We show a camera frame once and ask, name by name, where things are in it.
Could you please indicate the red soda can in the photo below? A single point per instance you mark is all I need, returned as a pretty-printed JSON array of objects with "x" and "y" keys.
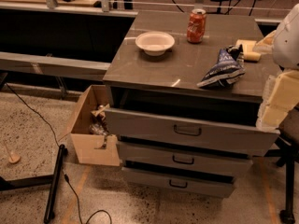
[{"x": 196, "y": 26}]

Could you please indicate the black chair base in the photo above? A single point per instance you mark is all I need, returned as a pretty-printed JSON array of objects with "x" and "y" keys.
[{"x": 288, "y": 155}]

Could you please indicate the middle grey drawer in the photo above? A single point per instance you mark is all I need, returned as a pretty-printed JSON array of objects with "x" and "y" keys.
[{"x": 173, "y": 158}]

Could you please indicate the grey drawer cabinet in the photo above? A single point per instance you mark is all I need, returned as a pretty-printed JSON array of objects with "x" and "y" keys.
[{"x": 167, "y": 84}]

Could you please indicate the yellow sponge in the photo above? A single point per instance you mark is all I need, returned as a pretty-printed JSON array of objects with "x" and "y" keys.
[{"x": 249, "y": 54}]

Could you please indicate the bottom grey drawer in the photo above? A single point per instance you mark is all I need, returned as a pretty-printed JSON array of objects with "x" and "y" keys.
[{"x": 199, "y": 186}]

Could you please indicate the grey metal railing beam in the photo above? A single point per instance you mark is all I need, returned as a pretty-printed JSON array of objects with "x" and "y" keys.
[{"x": 53, "y": 66}]

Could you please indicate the white paper bowl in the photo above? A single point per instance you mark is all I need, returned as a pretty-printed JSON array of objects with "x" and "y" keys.
[{"x": 155, "y": 43}]

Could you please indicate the grey drawer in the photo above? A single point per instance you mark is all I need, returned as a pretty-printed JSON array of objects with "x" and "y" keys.
[
  {"x": 173, "y": 158},
  {"x": 199, "y": 186},
  {"x": 190, "y": 132}
]

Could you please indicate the cardboard box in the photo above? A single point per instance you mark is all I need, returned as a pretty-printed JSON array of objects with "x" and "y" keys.
[{"x": 91, "y": 148}]

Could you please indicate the top grey drawer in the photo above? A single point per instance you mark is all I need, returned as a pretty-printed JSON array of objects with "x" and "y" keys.
[{"x": 190, "y": 132}]

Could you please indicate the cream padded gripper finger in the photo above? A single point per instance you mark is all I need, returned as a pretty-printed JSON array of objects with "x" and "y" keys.
[{"x": 280, "y": 96}]

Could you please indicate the blue chip bag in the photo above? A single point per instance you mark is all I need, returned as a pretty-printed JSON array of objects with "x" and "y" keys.
[{"x": 227, "y": 70}]

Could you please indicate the black table leg base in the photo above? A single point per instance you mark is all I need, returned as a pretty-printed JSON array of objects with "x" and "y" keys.
[{"x": 52, "y": 180}]

